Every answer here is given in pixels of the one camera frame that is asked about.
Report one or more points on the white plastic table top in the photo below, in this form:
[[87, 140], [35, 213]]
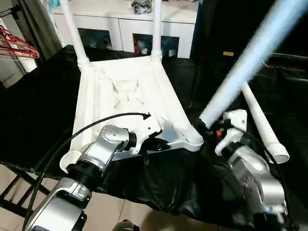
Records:
[[120, 96]]

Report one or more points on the white plastic table leg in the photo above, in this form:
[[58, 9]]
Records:
[[74, 33], [240, 72], [262, 120], [157, 29]]

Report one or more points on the grey robot foot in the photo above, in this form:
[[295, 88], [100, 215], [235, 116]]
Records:
[[126, 225]]

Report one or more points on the black cabinet with gold label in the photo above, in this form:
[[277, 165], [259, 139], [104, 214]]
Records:
[[216, 29]]

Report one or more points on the black flat bar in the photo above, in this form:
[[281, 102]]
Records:
[[288, 55]]

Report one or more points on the black shiny mat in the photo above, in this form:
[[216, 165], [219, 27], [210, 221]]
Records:
[[36, 108]]

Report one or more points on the white cabinet with glass doors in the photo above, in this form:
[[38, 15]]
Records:
[[115, 24]]

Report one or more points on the black silver wrapped bundle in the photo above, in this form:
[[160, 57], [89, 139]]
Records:
[[142, 6]]

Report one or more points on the grey curtain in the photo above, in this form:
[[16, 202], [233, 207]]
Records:
[[38, 24]]

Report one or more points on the red clothes hangers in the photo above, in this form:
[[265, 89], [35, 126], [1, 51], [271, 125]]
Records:
[[16, 48]]

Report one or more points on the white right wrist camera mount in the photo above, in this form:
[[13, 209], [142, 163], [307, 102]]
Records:
[[233, 120]]

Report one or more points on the black folding table frame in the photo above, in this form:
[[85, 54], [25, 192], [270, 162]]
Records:
[[14, 190]]

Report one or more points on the white post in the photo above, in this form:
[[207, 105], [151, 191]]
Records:
[[29, 64]]

